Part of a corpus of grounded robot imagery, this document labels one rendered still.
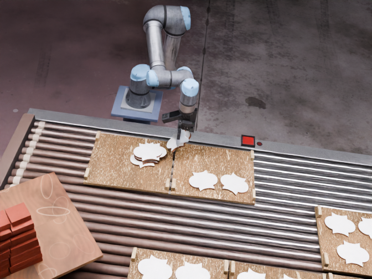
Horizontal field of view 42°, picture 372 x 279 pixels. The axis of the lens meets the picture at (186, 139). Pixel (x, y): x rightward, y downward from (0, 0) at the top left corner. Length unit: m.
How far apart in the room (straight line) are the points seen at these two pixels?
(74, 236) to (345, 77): 3.68
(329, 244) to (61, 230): 1.19
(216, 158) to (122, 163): 0.49
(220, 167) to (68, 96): 2.14
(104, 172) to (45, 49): 2.66
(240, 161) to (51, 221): 1.01
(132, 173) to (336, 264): 1.03
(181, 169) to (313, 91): 2.58
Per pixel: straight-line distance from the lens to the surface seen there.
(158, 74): 2.27
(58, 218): 2.14
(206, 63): 4.84
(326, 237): 2.39
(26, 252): 1.94
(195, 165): 2.50
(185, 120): 2.34
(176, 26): 2.54
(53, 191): 2.23
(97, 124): 2.71
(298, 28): 5.75
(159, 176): 2.42
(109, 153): 2.52
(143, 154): 2.46
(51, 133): 2.67
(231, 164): 2.54
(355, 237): 2.45
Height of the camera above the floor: 2.74
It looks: 43 degrees down
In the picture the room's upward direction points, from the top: 9 degrees clockwise
